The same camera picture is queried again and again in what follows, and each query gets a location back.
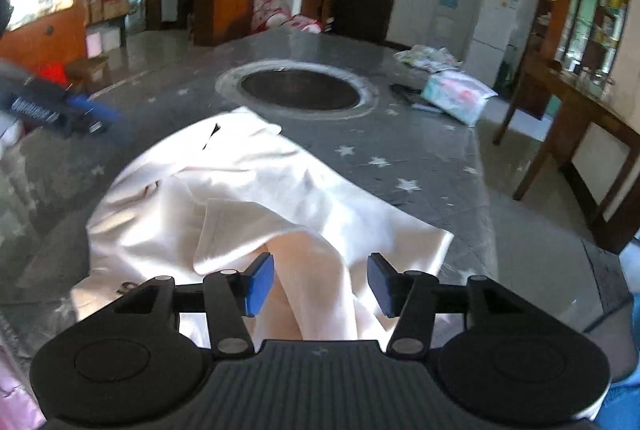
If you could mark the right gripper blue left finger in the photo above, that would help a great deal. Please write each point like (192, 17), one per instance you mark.
(230, 297)

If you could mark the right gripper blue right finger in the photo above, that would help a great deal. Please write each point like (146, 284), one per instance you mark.
(409, 297)

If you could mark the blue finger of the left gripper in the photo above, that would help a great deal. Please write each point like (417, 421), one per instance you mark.
(107, 112)

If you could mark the white cream garment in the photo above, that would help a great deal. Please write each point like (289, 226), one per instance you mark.
(216, 194)

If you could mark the red plastic stool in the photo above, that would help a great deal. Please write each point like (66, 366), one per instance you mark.
(54, 73)

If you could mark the white storage bin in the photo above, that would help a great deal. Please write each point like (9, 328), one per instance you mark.
(102, 41)

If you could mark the cardboard box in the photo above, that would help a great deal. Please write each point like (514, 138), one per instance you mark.
(104, 10)

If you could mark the grey star quilted table cover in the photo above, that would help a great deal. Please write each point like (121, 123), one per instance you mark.
(426, 165)

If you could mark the black remote on table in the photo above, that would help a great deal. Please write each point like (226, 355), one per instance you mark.
(406, 93)

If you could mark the tissue pack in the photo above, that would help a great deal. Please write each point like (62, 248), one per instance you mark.
(458, 94)

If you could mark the polka dot play tent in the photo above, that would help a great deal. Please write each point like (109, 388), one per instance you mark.
(271, 14)

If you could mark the round black table hotplate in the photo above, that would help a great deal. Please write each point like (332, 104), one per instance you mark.
(298, 90)

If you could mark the crumpled patterned cloth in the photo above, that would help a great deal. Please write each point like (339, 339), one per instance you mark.
(429, 59)

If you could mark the water dispenser with blue bottle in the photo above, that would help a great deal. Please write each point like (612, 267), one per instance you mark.
(443, 23)

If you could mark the white refrigerator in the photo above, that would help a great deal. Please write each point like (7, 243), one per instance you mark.
(494, 23)

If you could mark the wooden sideboard cabinet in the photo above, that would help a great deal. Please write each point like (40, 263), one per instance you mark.
(539, 73)

